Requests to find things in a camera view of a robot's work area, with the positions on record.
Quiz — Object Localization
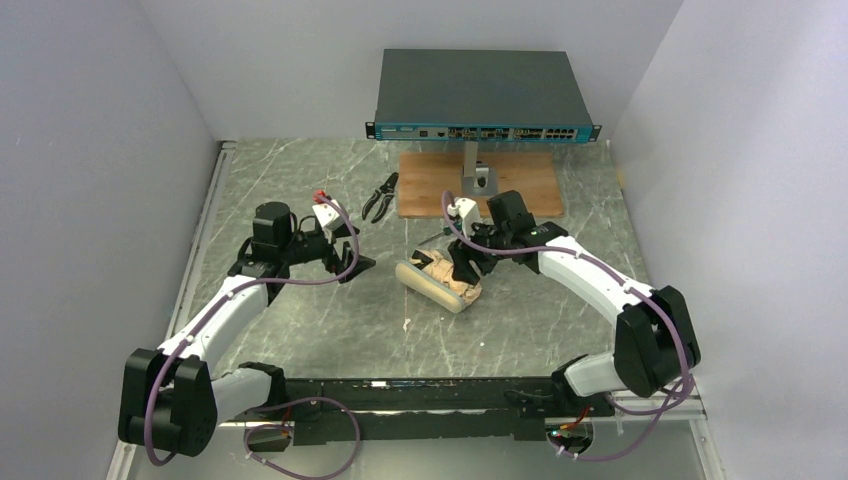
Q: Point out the beige folding umbrella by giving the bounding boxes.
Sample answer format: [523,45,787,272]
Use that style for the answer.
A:
[410,249,482,305]

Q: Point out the beige umbrella case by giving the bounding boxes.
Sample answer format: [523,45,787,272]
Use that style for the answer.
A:
[395,260,470,314]

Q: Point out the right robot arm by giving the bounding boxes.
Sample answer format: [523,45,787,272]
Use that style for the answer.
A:
[441,191,700,398]

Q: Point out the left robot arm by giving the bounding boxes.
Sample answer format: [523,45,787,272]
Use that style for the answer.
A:
[118,193,374,466]

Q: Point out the grey metal stand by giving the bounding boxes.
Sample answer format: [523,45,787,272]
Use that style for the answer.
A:
[461,141,499,197]

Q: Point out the black pliers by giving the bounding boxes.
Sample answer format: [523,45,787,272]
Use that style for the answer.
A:
[361,172,399,224]

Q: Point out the wooden board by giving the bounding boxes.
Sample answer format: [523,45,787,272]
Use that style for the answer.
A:
[397,152,565,218]

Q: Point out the green handled screwdriver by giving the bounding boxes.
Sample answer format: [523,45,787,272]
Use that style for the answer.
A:
[418,227,452,246]

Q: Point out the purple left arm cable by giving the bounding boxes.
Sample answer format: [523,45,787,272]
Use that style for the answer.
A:
[142,195,363,480]

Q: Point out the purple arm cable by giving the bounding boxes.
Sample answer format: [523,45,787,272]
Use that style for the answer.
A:
[142,195,363,480]
[440,190,697,463]

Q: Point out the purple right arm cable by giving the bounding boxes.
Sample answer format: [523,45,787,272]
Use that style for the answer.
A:
[440,190,697,463]

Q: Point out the white aluminium table rail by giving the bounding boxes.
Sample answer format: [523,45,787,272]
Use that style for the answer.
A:
[164,140,238,341]

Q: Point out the grey network switch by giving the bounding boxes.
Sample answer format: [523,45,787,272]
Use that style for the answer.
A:
[365,49,602,144]

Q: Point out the aluminium front frame rail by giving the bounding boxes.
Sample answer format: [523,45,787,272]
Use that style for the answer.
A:
[118,373,724,479]

